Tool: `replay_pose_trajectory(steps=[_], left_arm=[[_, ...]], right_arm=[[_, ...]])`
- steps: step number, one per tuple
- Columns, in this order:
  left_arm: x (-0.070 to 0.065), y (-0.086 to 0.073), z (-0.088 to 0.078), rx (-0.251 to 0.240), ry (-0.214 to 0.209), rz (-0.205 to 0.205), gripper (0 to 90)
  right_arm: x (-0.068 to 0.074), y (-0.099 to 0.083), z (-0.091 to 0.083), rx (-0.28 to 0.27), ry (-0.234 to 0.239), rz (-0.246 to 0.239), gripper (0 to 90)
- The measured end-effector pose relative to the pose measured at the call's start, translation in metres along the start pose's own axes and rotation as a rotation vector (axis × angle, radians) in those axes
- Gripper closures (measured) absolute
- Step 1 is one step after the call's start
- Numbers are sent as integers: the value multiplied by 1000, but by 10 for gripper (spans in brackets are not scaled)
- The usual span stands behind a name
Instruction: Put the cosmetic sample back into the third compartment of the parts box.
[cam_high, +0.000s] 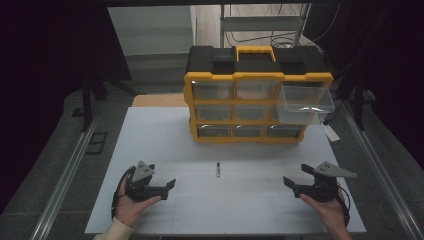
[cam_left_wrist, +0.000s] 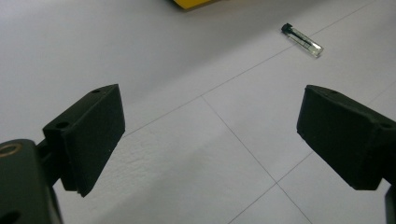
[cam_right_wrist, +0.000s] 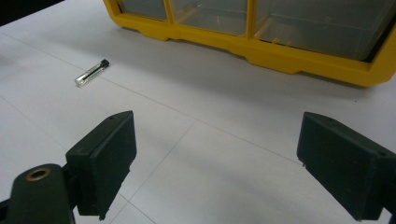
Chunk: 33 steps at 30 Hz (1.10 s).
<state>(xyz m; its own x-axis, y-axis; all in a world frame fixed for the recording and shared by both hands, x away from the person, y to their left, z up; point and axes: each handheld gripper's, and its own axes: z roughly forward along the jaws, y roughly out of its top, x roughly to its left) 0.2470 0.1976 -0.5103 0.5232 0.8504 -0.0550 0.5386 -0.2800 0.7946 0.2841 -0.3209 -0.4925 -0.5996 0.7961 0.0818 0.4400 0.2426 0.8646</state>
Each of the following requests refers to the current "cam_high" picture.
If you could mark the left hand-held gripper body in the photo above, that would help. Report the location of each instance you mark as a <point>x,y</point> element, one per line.
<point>143,190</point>

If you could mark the person's left hand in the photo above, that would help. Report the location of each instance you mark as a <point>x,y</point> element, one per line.
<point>128,210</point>

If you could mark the grey metal stand frame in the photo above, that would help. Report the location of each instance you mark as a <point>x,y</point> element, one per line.
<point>260,23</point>

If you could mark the yellow black drawer organizer cabinet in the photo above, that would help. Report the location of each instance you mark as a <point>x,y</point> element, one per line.
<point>256,68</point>

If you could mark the grey panel board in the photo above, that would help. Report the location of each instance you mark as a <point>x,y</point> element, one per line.
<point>150,30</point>

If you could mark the aluminium floor rail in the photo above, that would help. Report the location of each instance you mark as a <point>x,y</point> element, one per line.
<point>383,173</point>
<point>63,180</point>

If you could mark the black stand leg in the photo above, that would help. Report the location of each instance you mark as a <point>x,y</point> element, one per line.
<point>358,103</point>
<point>87,103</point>

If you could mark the white flat power strip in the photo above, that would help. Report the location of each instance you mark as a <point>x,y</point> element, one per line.
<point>331,133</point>

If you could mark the clear plastic drawer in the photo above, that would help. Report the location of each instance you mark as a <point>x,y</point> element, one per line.
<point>305,100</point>

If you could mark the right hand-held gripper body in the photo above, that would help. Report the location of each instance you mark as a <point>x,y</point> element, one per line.
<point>321,188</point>

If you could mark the dark curtain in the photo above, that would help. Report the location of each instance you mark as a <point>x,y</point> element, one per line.
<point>386,66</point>
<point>43,83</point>

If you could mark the set of clear organizer drawers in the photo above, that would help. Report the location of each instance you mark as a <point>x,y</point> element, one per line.
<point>213,112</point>

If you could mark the person's right hand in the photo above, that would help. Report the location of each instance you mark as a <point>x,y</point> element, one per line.
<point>331,213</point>

